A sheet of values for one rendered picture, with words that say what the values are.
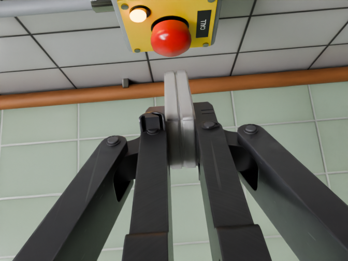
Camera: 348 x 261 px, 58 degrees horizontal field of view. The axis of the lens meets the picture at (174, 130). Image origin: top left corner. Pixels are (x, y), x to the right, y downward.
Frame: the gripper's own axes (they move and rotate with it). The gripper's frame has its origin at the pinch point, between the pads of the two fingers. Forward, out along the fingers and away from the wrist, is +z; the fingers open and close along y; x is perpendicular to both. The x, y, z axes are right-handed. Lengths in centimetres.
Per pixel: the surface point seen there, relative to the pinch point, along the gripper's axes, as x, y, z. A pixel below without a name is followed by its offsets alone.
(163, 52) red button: -0.1, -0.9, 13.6
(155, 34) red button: 1.7, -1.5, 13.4
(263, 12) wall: 0.2, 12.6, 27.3
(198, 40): -0.3, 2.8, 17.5
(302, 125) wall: -21.9, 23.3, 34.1
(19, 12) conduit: 4.1, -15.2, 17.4
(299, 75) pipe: -13.4, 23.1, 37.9
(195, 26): 1.6, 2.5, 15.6
